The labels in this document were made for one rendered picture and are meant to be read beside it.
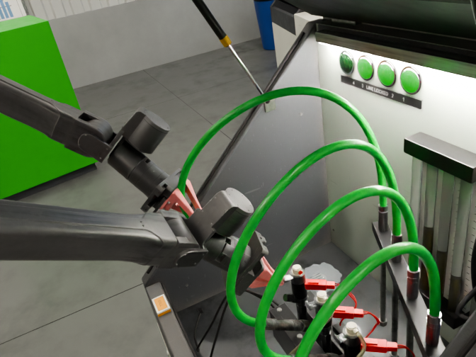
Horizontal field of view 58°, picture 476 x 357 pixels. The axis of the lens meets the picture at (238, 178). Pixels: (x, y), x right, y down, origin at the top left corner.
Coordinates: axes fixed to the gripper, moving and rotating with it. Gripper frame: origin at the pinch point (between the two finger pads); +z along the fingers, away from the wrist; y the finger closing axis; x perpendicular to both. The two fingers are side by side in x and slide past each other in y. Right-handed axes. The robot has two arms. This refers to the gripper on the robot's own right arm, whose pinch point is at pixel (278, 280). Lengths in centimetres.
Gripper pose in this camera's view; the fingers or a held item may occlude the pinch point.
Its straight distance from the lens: 82.2
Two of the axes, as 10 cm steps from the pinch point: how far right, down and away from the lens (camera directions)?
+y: 6.1, -7.6, -2.4
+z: 7.7, 4.9, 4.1
